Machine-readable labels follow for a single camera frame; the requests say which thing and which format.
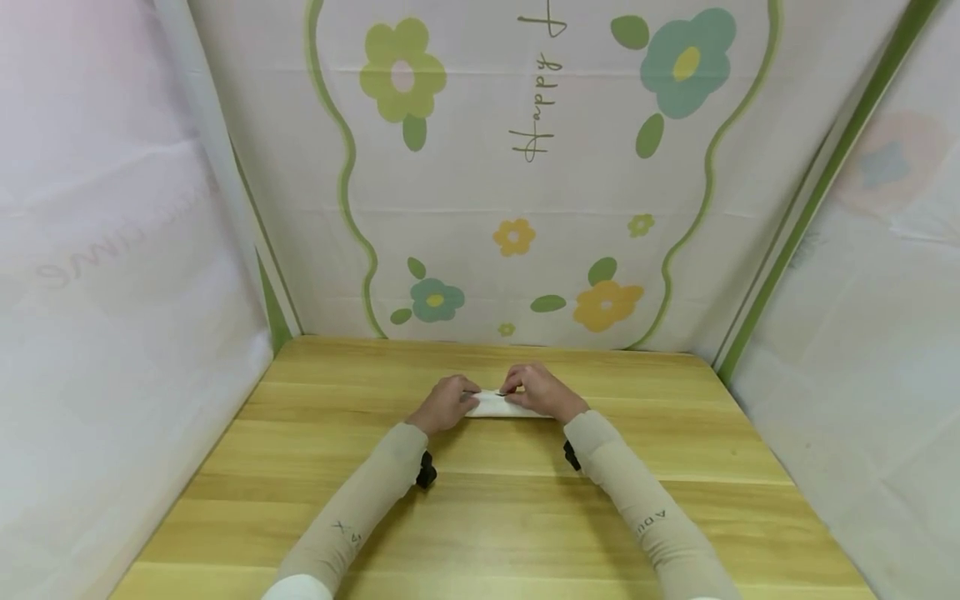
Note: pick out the person's left hand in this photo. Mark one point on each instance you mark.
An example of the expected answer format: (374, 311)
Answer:
(439, 407)

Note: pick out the person's right thumb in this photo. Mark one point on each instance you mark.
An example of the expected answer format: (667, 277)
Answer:
(517, 399)

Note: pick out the white cloth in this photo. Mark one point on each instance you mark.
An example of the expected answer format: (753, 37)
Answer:
(493, 407)

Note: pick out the black wrist band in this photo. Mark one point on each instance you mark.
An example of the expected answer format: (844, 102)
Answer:
(571, 456)
(427, 472)

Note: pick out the person's right hand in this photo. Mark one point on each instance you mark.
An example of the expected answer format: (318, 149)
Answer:
(551, 395)

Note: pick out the person's left forearm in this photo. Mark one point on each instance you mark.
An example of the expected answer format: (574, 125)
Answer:
(367, 490)

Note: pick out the person's right forearm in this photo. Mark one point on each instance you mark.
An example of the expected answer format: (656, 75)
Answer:
(645, 504)

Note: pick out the person's left fingers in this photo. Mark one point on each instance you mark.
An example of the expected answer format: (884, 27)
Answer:
(464, 384)

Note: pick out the person's right fingers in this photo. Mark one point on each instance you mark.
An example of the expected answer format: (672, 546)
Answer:
(513, 378)

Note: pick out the person's left thumb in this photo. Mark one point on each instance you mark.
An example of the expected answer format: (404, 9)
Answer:
(469, 406)

